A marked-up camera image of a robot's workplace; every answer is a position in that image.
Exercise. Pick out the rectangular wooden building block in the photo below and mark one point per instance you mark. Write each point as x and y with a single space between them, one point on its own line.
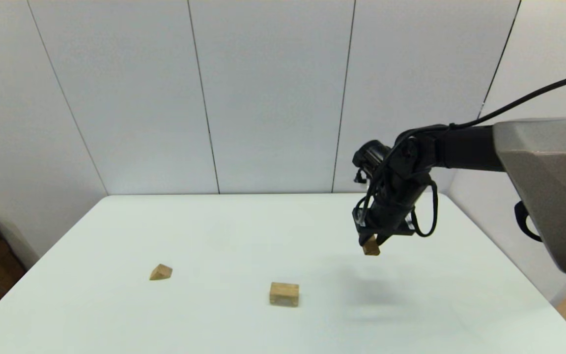
372 248

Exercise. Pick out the triangular wooden building block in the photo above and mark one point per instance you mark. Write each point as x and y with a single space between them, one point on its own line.
160 272

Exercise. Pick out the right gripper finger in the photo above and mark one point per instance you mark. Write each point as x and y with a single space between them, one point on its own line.
382 239
364 240

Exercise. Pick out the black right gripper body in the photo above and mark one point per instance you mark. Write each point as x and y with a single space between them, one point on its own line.
386 214

